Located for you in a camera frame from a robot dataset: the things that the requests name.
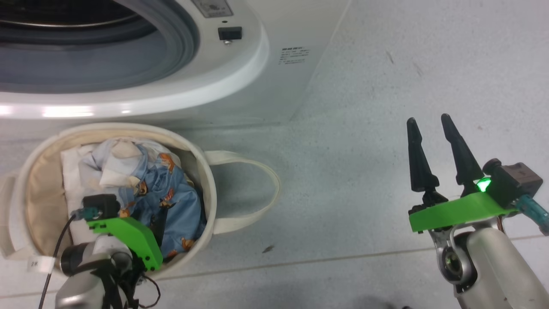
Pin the grey warning sticker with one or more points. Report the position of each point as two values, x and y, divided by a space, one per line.
212 7

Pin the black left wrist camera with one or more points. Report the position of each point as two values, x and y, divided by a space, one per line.
103 206

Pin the pale blue cream patch garment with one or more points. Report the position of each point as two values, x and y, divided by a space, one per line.
116 163

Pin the cream canvas laundry basket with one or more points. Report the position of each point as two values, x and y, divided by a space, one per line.
43 206

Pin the black door latch socket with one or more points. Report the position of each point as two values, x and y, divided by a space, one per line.
230 33

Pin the blue cartoon print garment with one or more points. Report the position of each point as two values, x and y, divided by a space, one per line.
184 206

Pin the white paper tag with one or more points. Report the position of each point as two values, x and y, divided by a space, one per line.
40 265

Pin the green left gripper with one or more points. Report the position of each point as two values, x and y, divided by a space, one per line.
133 236

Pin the grey rubber door seal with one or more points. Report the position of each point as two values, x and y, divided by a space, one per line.
128 64

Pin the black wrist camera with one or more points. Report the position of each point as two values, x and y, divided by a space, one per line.
103 206
512 180

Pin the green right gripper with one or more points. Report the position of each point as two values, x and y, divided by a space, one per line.
454 212

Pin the white cloth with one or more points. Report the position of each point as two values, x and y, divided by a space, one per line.
73 189

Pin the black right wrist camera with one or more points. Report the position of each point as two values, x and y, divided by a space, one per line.
512 180

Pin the steel washer drum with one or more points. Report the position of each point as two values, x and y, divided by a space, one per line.
64 17

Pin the white front-load washing machine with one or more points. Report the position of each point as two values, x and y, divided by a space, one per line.
291 25

